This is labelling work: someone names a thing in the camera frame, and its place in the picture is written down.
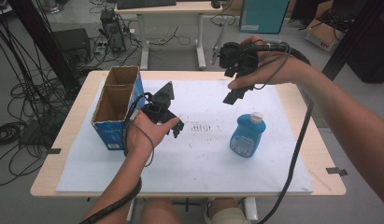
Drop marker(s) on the blue cardboard box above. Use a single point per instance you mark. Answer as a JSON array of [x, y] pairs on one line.
[[108, 133]]

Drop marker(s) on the person's leg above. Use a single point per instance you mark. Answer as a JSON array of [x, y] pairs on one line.
[[160, 213], [225, 211]]

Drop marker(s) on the blue bottle with white cap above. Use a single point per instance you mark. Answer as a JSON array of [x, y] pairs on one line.
[[245, 137]]

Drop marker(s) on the white desk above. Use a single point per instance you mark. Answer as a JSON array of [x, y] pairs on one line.
[[167, 7]]

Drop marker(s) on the dark flat floor box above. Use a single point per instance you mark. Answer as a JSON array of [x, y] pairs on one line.
[[37, 132]]

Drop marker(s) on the white shoe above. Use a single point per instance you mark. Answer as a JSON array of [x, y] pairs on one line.
[[207, 211]]

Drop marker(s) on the person's left leg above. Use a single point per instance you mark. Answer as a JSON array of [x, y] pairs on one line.
[[160, 213]]

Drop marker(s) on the brown cardboard box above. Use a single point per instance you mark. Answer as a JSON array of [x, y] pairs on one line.
[[320, 36]]

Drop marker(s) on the black tape piece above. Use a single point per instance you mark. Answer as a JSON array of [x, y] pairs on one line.
[[335, 170], [54, 151]]

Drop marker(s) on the person's right leg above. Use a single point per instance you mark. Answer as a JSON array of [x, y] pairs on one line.
[[225, 211]]

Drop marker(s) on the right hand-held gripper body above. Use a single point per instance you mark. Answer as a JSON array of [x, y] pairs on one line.
[[239, 59]]

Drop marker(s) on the black tape cross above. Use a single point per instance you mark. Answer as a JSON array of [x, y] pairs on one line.
[[186, 203]]

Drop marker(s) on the person's right hand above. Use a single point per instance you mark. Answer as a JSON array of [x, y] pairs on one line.
[[280, 70]]

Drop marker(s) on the person's left hand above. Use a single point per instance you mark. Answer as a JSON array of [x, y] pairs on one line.
[[143, 137]]

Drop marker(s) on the teal cabinet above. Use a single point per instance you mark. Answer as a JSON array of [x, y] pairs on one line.
[[263, 15]]

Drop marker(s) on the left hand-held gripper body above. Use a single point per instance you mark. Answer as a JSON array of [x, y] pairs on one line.
[[158, 107]]

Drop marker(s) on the black box on floor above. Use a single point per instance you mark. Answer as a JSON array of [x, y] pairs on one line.
[[73, 45]]

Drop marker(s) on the black computer mouse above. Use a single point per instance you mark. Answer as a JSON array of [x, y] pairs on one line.
[[215, 4]]

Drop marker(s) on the black keyboard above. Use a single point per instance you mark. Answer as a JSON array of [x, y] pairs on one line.
[[146, 3]]

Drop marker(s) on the black metal post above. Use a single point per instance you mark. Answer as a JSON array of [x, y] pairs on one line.
[[353, 40], [45, 40]]

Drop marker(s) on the white table leg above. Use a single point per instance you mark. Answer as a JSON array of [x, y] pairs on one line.
[[130, 213], [251, 208]]

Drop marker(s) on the white power strip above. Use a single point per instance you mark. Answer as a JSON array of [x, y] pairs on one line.
[[101, 46]]

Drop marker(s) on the dark cabinet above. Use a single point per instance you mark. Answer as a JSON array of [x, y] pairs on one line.
[[373, 56]]

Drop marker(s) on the black computer tower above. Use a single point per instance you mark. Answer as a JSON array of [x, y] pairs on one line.
[[113, 31]]

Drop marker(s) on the white table mat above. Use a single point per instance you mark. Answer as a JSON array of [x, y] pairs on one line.
[[196, 165]]

